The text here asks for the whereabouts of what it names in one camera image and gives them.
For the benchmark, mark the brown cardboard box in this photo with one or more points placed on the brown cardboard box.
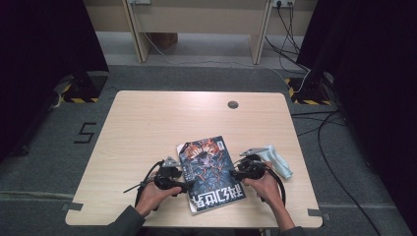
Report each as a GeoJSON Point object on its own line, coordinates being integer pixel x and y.
{"type": "Point", "coordinates": [164, 40]}

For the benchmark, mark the white wall socket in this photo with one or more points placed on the white wall socket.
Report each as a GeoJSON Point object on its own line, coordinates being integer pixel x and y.
{"type": "Point", "coordinates": [140, 1]}
{"type": "Point", "coordinates": [283, 2]}

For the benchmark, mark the illustrated dark magazine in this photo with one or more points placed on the illustrated dark magazine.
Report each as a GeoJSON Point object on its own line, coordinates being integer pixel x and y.
{"type": "Point", "coordinates": [211, 173]}

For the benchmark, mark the person's right hand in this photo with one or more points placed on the person's right hand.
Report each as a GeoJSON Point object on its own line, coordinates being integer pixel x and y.
{"type": "Point", "coordinates": [267, 190]}

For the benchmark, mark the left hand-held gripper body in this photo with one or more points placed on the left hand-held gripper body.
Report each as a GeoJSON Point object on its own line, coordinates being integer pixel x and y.
{"type": "Point", "coordinates": [165, 180]}

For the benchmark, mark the person's left hand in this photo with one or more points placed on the person's left hand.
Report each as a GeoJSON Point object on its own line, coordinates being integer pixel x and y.
{"type": "Point", "coordinates": [150, 198]}

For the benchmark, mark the light blue cloth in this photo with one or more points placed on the light blue cloth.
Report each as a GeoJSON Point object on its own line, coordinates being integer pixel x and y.
{"type": "Point", "coordinates": [278, 162]}

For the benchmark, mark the black curtain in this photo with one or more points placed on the black curtain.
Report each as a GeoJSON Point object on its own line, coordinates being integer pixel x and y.
{"type": "Point", "coordinates": [32, 65]}
{"type": "Point", "coordinates": [377, 82]}

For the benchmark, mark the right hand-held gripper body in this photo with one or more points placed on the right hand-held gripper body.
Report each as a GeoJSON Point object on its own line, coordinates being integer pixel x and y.
{"type": "Point", "coordinates": [252, 170]}

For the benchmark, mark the black stand base striped tape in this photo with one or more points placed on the black stand base striped tape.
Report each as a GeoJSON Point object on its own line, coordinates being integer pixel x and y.
{"type": "Point", "coordinates": [85, 88]}
{"type": "Point", "coordinates": [308, 91]}

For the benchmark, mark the grey tape piece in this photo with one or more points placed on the grey tape piece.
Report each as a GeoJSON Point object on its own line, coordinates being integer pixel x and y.
{"type": "Point", "coordinates": [72, 206]}
{"type": "Point", "coordinates": [316, 213]}

